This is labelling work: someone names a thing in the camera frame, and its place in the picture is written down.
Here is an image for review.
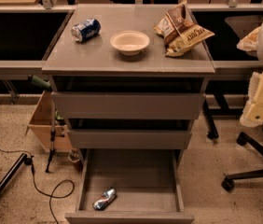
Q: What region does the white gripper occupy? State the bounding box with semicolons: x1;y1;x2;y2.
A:
240;72;263;128

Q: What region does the silver blue redbull can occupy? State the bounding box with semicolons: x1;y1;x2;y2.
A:
92;188;117;211

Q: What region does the grey drawer cabinet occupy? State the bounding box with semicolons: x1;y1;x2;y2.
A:
43;4;214;224

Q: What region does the grey bottom drawer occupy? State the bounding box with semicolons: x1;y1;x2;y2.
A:
65;149;194;224

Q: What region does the grey drawer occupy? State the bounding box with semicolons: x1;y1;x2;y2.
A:
65;149;194;224
68;130;191;149
51;91;205;119

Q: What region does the grey middle drawer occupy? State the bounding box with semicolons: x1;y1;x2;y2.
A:
68;130;191;149

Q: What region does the blue pepsi can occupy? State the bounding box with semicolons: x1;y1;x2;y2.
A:
71;18;101;42

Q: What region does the grey top drawer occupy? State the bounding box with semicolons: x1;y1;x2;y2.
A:
51;91;205;119

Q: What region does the brown chip bag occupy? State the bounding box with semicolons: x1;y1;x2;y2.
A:
154;0;214;57

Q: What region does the white paper bowl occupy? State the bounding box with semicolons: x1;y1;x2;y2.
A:
110;31;150;56

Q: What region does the small glass jar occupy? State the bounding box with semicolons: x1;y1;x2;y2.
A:
68;150;82;172

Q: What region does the wooden box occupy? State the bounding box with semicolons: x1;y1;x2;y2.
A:
27;91;73;152

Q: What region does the green handled tool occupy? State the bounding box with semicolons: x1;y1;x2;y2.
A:
28;76;51;91

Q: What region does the black floor cable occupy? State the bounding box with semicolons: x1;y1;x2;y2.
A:
0;140;76;224

